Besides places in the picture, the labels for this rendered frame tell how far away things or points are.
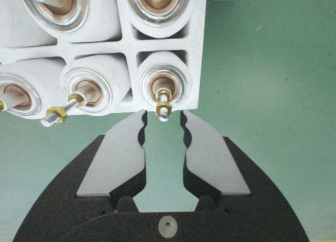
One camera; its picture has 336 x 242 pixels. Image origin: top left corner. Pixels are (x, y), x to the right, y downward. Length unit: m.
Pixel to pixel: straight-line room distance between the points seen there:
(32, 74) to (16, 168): 0.80
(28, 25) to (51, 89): 0.09
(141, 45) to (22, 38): 0.18
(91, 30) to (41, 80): 0.12
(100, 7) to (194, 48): 0.16
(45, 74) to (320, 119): 0.95
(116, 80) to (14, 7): 0.15
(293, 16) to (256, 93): 0.24
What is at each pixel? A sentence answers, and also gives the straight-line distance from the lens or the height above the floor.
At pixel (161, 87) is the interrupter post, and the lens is 0.18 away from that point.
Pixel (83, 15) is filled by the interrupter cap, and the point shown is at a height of 0.25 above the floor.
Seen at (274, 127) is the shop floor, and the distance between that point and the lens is 0.74.
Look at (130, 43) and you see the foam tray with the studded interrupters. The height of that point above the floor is 0.18.
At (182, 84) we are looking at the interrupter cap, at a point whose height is 0.25.
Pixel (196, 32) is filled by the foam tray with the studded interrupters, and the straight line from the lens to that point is 0.28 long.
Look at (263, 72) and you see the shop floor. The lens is 0.58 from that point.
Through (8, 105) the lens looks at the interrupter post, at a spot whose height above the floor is 0.28.
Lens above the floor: 0.45
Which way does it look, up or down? 60 degrees down
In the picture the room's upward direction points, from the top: 176 degrees clockwise
